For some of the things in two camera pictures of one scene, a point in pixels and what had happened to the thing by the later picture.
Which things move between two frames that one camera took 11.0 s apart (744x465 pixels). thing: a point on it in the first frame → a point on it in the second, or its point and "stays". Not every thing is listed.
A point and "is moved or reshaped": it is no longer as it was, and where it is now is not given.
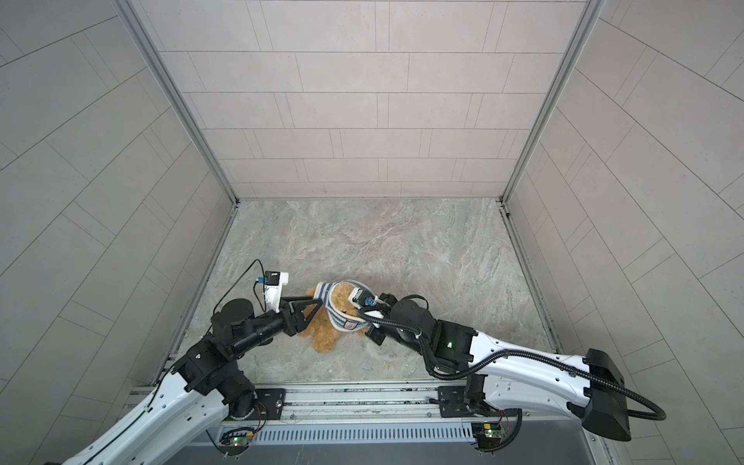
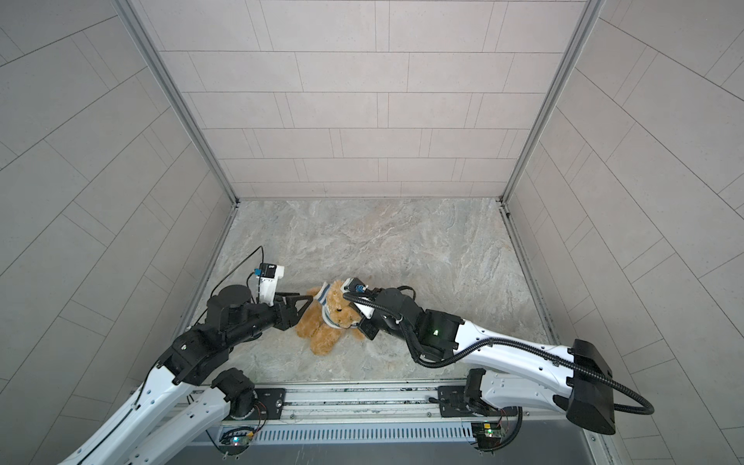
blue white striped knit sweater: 336,319 is moved or reshaped
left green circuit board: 235,442 stays
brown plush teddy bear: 325,334 is moved or reshaped
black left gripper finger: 309,318 → 293,315
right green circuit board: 488,435 stays
